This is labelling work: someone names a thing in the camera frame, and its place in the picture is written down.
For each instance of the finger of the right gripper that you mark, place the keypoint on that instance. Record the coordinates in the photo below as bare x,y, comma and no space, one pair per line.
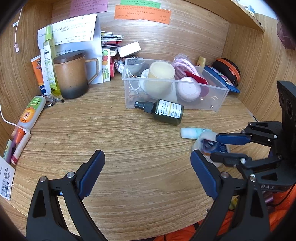
233,138
230,159

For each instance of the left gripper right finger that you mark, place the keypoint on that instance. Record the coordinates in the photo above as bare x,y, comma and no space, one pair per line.
250,220

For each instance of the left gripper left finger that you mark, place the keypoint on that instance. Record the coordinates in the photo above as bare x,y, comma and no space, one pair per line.
45,218

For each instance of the teal small bottle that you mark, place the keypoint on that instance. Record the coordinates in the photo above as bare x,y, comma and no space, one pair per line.
192,133

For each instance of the pink round jar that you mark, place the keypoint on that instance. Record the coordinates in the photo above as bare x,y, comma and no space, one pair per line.
187,89

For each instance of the white drawstring bag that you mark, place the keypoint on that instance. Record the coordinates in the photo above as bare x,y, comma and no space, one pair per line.
138,85

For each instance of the blue patchwork pouch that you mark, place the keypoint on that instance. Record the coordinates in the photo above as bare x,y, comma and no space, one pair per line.
222,78

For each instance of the black orange zip case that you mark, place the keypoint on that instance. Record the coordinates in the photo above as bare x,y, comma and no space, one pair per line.
228,69

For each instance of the dark green spray bottle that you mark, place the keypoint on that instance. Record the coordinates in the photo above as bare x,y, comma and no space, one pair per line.
162,110

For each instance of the yellow tube bottle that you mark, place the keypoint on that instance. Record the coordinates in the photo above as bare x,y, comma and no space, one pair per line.
201,62

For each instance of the green orange tube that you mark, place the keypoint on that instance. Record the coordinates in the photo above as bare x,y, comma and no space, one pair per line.
32,112

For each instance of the clear plastic storage bin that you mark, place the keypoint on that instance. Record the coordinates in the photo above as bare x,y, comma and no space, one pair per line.
212,101

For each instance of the white cardboard box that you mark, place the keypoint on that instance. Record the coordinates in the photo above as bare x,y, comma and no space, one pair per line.
129,49

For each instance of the green lotion bottle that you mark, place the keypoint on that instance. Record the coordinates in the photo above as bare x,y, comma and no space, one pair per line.
49,55

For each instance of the brown ceramic mug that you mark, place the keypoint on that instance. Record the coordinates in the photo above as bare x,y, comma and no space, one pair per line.
71,73

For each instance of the fruit pattern box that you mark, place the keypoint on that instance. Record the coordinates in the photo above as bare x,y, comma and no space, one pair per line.
106,64

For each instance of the green sticky note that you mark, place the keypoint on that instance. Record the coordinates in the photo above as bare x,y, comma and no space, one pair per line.
141,3

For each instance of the orange sunscreen tube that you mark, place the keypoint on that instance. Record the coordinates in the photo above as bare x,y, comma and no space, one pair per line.
37,67

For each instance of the stack of books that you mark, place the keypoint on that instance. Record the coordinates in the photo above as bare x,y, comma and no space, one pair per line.
111,41

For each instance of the orange sticky note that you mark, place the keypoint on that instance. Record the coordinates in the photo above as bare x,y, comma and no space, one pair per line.
129,12

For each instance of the pink sticky note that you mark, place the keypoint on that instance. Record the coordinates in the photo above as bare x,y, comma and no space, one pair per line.
86,7

